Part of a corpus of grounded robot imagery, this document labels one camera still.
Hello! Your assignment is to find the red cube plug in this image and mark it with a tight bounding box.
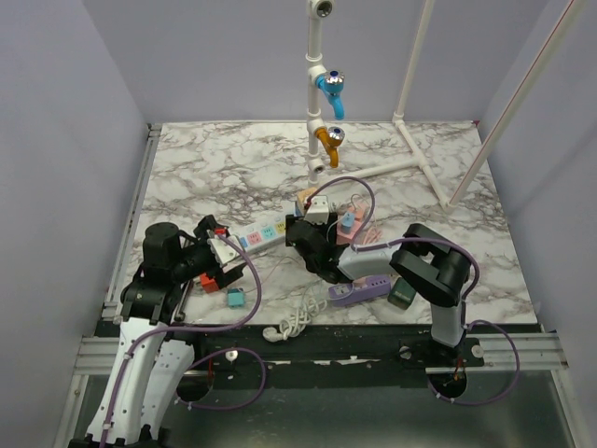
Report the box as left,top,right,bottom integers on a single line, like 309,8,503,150
199,273,220,294

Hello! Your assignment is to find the beige cube plug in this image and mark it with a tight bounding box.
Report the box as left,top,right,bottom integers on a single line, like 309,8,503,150
296,187,317,204

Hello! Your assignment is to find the white power strip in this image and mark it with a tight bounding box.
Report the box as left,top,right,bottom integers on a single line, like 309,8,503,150
235,215,285,254

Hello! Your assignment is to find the teal charger plug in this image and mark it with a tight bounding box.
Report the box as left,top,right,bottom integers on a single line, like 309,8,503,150
227,288,246,309

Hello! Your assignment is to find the green cube plug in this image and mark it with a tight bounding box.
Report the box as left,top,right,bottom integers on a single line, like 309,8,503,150
387,277,416,311

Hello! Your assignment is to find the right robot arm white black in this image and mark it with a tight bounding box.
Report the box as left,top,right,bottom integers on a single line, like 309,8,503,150
285,215,480,366

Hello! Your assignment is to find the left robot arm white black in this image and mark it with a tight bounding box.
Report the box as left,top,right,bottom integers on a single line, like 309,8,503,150
68,215,243,447

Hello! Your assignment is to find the light blue small plug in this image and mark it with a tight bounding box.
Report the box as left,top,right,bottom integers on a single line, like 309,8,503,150
340,211,355,234

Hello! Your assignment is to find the pink power strip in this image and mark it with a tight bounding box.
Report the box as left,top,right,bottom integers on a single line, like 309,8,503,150
336,203,378,245

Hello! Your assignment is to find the black hex key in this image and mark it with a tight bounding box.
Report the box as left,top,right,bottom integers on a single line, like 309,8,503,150
173,280,194,323

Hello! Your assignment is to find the purple power strip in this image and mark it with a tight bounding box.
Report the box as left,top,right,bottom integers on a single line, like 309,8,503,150
328,274,392,307

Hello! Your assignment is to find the orange faucet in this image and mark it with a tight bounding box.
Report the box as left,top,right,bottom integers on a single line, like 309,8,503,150
314,126,345,168

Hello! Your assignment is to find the blue faucet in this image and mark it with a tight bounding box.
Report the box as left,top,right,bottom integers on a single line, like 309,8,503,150
315,70,345,120

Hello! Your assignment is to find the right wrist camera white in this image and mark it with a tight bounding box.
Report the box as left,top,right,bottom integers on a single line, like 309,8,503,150
304,195,330,225

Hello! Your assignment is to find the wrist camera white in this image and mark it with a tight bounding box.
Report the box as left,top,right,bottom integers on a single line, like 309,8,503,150
304,195,330,225
207,234,240,267

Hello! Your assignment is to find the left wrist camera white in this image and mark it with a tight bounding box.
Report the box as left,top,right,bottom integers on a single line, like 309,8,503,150
207,234,240,267

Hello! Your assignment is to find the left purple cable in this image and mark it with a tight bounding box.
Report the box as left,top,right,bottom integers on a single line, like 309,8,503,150
97,232,269,447

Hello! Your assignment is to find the white coiled cable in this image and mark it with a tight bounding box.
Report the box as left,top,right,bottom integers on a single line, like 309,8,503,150
263,295,329,342

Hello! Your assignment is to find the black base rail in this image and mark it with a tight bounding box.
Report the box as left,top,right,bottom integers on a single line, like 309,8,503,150
155,324,568,397

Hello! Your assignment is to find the white pvc pipe frame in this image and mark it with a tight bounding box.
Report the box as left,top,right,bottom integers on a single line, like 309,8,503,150
305,1,585,213

